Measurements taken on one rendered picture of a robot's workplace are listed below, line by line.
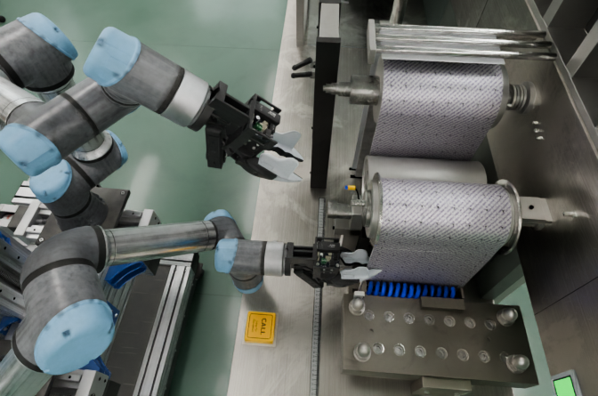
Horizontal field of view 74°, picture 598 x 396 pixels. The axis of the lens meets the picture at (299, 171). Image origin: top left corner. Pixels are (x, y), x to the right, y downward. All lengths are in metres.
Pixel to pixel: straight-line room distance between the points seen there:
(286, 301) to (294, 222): 0.23
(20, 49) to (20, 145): 0.39
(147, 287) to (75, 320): 1.22
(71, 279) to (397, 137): 0.69
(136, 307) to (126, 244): 1.07
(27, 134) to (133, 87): 0.16
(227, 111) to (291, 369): 0.68
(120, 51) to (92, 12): 3.43
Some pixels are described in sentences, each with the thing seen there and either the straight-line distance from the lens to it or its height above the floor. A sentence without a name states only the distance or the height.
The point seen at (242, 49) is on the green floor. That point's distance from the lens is 3.23.
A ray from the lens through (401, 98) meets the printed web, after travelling 0.84.
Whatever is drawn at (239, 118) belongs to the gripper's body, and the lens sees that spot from 0.59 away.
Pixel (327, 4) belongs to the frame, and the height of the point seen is 1.44.
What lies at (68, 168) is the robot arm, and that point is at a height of 1.05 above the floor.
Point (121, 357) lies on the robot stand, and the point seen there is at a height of 0.21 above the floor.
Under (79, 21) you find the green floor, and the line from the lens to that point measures 3.92.
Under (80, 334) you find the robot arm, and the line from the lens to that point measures 0.75.
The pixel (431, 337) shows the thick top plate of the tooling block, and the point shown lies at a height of 1.03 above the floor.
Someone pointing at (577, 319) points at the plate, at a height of 1.27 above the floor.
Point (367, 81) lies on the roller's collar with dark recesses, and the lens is 0.88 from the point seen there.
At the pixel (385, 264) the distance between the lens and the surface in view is 0.91.
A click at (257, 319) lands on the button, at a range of 1.06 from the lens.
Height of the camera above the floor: 1.94
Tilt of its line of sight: 55 degrees down
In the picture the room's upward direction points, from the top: straight up
